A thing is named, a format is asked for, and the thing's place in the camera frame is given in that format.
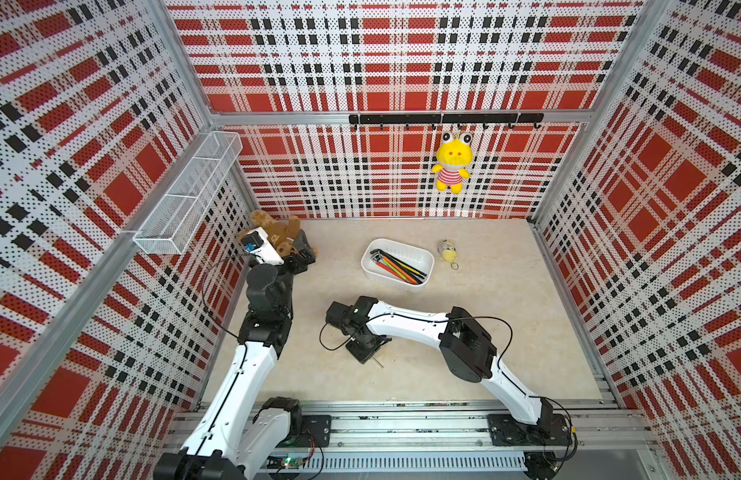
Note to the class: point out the aluminium front rail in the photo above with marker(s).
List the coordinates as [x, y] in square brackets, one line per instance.
[451, 440]

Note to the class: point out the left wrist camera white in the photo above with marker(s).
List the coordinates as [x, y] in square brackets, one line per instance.
[256, 245]

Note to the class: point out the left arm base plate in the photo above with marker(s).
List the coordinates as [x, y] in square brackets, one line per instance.
[315, 431]

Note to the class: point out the long black hex key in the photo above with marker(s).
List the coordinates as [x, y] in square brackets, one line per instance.
[379, 252]

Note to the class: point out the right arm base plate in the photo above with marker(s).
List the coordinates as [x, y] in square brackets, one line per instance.
[504, 431]

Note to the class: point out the brown teddy bear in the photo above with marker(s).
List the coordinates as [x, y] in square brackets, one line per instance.
[281, 233]

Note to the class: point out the black hook rail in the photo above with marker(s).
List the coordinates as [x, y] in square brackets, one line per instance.
[509, 119]

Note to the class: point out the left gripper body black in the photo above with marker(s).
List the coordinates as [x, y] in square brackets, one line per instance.
[295, 266]

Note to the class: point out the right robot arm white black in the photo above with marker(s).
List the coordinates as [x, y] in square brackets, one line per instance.
[465, 345]

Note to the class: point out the yellow handled hex key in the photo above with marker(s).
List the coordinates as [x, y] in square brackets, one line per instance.
[416, 275]

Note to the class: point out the small yellow keychain plush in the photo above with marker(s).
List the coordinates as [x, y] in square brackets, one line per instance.
[448, 253]

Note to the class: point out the red handled hex key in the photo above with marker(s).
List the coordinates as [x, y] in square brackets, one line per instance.
[389, 268]

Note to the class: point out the white wire mesh shelf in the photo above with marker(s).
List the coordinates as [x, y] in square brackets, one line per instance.
[172, 224]

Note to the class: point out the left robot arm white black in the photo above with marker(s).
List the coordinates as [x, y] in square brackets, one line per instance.
[233, 441]

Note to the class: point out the orange handled hex key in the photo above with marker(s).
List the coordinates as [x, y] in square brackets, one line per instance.
[398, 272]

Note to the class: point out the yellow frog plush toy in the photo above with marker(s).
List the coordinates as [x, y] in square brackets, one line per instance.
[453, 156]

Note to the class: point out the green handled hex key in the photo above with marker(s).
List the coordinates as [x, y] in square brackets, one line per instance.
[383, 263]

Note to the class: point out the white plastic storage box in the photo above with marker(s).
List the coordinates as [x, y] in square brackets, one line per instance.
[417, 257]

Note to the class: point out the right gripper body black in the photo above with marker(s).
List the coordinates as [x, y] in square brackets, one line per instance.
[361, 349]

